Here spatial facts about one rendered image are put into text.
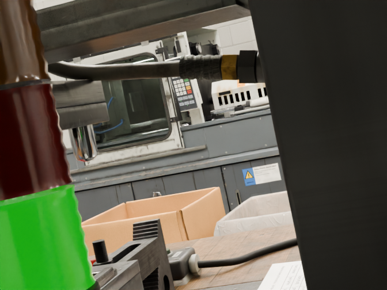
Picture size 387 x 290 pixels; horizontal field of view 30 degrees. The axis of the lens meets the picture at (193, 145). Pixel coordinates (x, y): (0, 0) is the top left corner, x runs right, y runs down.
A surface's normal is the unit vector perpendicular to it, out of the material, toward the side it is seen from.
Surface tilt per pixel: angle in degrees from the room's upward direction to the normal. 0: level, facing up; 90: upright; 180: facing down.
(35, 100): 76
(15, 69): 104
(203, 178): 90
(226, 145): 90
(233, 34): 90
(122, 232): 88
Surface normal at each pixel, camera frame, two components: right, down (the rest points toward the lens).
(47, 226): 0.48, -0.31
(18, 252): 0.02, -0.20
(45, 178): 0.68, 0.15
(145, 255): 0.95, -0.18
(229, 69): -0.22, 0.59
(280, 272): -0.20, -0.98
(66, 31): -0.25, 0.11
